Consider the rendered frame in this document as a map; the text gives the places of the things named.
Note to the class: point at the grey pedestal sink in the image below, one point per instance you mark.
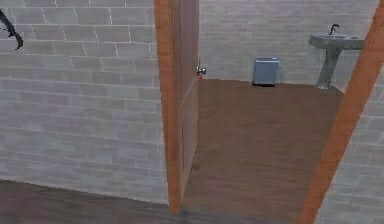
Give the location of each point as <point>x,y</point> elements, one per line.
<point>330,56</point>

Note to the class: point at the black tap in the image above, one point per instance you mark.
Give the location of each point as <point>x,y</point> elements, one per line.
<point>332,28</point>

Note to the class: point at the blue bin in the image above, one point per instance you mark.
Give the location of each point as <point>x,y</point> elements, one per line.
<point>265,71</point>

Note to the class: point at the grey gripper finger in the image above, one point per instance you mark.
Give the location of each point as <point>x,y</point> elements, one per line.
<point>11,31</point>

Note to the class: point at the brown wooden room door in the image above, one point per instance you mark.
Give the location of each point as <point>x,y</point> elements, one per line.
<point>189,110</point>

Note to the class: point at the orange wooden door frame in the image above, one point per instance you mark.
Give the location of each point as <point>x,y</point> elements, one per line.
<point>169,110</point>

